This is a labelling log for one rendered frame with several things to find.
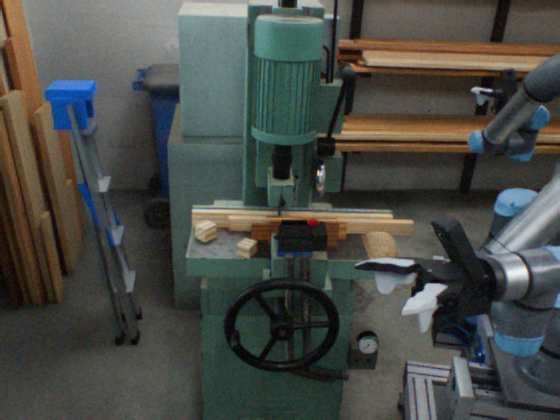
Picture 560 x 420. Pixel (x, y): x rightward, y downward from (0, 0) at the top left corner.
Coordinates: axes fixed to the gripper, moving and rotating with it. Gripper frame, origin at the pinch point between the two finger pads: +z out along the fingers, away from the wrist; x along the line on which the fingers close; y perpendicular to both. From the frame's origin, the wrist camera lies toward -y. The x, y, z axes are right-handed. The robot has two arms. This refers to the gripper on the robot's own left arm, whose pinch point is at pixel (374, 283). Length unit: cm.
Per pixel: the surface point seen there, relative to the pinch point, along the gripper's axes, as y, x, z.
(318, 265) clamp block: 22, 53, -12
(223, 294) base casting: 36, 71, 9
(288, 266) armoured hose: 22, 54, -5
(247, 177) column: 11, 99, -6
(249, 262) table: 26, 67, 2
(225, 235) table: 23, 81, 6
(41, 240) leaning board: 62, 196, 72
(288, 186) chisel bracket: 7, 74, -11
